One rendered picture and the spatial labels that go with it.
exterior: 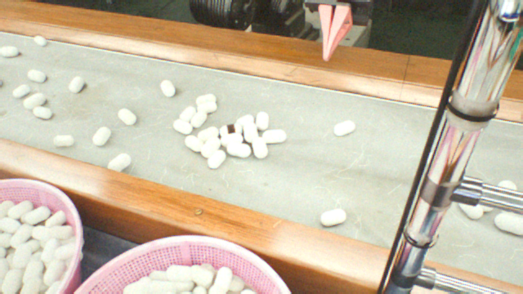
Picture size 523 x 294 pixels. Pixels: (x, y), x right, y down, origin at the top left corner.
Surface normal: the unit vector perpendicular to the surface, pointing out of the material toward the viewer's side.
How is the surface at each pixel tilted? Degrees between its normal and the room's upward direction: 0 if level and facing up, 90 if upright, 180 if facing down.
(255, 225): 0
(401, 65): 0
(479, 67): 90
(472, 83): 90
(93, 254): 0
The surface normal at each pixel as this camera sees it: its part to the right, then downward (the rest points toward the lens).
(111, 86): -0.07, -0.71
